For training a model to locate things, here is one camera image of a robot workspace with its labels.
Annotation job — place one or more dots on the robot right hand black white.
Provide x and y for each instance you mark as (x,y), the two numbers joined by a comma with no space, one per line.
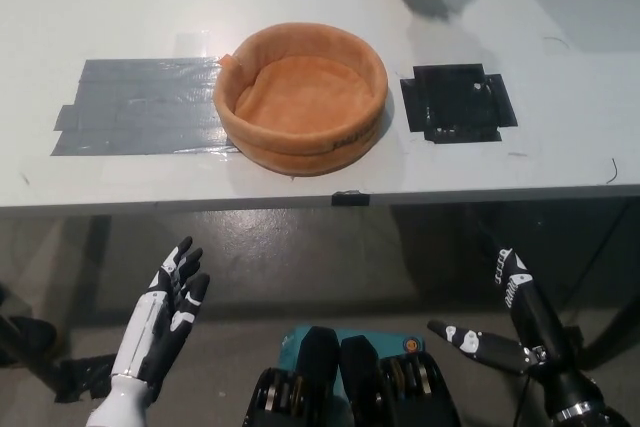
(542,342)

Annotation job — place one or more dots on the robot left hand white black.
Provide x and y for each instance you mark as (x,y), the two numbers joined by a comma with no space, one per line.
(150,327)

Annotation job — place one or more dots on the robot body black teal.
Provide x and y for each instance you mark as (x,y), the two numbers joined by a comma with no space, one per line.
(350,382)

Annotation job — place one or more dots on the orange soft round basket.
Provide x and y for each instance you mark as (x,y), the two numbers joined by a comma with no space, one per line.
(310,92)

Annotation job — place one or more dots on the black tape square patch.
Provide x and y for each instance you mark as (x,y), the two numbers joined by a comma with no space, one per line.
(457,104)

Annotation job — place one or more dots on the grey duct tape patch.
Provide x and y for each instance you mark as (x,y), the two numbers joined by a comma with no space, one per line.
(140,107)

